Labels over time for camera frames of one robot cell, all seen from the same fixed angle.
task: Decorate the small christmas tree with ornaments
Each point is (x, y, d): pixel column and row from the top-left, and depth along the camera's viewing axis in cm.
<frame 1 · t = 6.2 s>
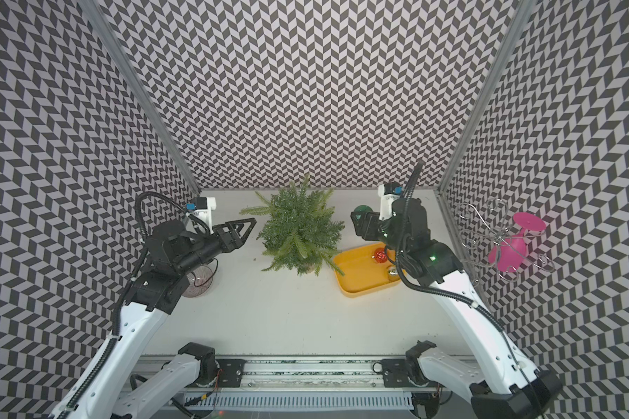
left hand: (250, 226, 67), fingers open
right hand: (360, 221, 69), fingers open
small green christmas tree: (299, 230, 73), point 28 cm above the table
yellow plastic tray: (362, 274, 93), point 2 cm above the table
red faceted ball ornament: (381, 255, 93), point 6 cm above the table
clear glass cup left: (200, 285, 59), point 32 cm above the table

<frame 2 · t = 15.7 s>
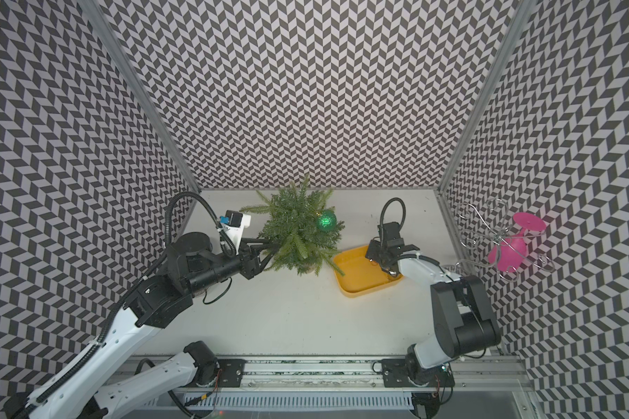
left hand: (271, 249, 63), fingers open
right hand: (376, 256, 93), fingers open
green glitter ball ornament: (326, 220, 68), point 34 cm above the table
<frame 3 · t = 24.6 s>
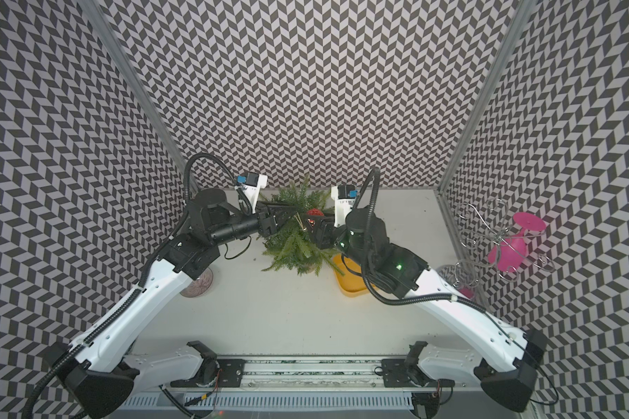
left hand: (291, 212, 64), fingers open
right hand: (312, 223, 63), fingers open
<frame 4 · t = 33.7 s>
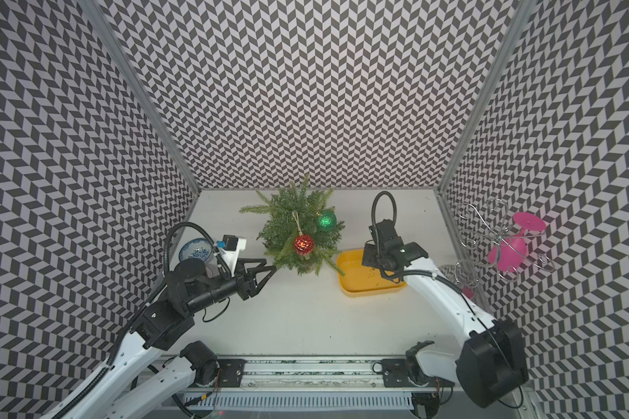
left hand: (269, 270, 66), fingers open
right hand: (374, 261, 83), fingers open
